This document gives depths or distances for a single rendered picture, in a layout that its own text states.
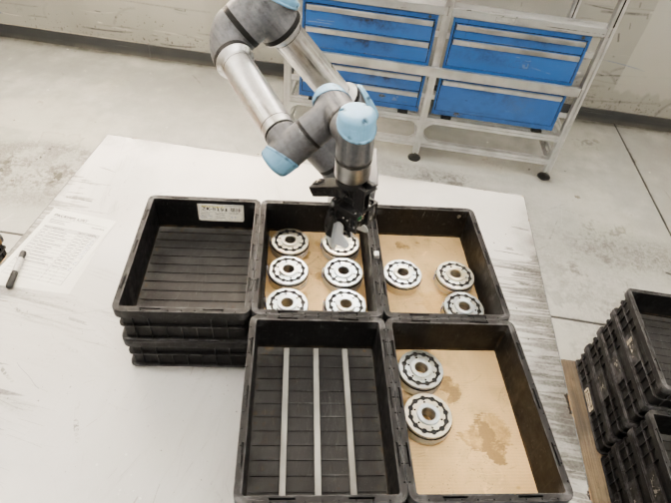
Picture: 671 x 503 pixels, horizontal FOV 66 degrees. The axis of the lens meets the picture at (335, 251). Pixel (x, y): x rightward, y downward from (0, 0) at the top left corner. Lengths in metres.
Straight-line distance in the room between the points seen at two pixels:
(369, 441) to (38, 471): 0.70
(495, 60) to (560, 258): 1.13
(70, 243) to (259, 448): 0.93
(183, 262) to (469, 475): 0.86
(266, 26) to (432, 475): 1.06
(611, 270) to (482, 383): 1.90
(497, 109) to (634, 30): 1.28
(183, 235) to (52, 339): 0.42
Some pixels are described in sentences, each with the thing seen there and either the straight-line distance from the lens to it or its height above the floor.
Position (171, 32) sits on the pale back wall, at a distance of 4.32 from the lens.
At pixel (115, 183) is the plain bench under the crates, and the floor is 0.70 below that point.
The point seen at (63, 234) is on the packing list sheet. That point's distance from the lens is 1.78.
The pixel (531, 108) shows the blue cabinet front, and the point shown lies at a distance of 3.28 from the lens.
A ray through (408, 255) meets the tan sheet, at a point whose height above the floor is 0.83.
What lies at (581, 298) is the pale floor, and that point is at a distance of 2.83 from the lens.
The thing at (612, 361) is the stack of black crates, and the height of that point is 0.39.
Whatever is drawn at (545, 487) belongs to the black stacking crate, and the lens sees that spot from 1.16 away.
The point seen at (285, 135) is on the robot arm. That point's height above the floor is 1.26.
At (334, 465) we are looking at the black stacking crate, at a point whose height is 0.83.
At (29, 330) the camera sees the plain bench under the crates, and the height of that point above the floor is 0.70.
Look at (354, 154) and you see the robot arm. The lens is 1.01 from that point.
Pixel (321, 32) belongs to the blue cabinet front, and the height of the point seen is 0.71.
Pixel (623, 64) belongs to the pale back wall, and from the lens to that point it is 4.28.
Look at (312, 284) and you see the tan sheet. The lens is 1.35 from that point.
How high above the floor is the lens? 1.84
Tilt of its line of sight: 44 degrees down
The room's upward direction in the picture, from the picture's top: 7 degrees clockwise
